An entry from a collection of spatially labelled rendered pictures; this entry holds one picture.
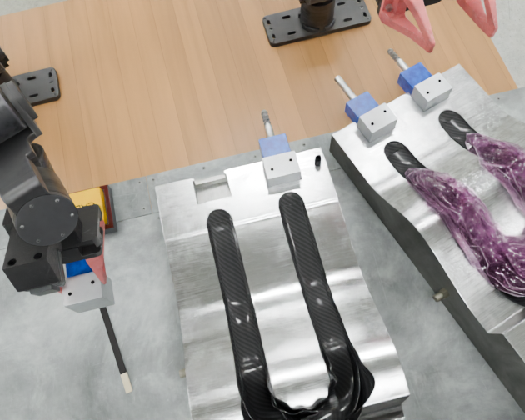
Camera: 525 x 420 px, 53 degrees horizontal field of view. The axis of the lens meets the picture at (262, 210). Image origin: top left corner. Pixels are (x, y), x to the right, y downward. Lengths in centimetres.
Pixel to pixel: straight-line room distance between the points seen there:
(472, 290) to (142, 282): 49
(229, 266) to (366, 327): 21
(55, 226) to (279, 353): 32
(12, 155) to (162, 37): 58
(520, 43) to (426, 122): 137
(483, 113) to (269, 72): 38
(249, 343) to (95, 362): 26
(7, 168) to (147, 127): 46
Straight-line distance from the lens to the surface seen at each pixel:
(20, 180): 53
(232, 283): 76
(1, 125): 56
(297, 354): 69
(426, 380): 84
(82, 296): 71
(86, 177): 96
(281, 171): 77
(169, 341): 83
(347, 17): 108
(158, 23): 111
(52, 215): 54
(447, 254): 79
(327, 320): 72
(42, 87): 108
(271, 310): 73
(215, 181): 82
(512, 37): 226
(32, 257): 56
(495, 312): 80
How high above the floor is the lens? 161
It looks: 68 degrees down
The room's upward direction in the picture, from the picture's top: 6 degrees counter-clockwise
